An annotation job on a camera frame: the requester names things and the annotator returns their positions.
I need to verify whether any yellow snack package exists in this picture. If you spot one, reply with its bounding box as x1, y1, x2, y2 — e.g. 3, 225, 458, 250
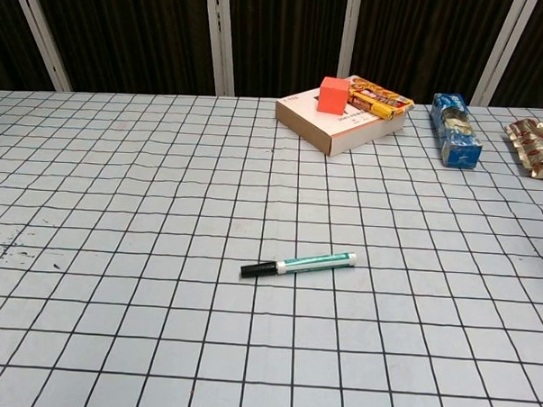
346, 75, 417, 122

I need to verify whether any gold foil snack bag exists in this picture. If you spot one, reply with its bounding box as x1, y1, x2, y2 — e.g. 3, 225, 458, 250
501, 116, 543, 182

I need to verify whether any checked light blue tablecloth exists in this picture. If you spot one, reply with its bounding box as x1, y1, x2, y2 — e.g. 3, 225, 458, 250
0, 85, 543, 407

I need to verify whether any green white marker body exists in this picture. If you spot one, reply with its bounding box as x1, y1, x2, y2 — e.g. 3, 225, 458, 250
275, 247, 358, 279

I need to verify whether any orange cube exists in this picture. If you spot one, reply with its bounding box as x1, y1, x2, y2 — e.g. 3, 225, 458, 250
317, 76, 352, 116

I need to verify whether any white flat cardboard box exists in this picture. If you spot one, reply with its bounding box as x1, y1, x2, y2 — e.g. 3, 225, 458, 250
273, 86, 409, 160

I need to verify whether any black marker cap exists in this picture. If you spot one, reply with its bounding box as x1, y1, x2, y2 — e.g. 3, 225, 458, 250
240, 258, 280, 281

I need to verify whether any blue cookie package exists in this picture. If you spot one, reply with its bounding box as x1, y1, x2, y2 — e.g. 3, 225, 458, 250
427, 92, 485, 170

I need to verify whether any white partition frame post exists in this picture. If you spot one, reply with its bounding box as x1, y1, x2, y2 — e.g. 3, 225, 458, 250
339, 0, 376, 81
5, 0, 77, 92
467, 0, 539, 110
200, 0, 240, 96

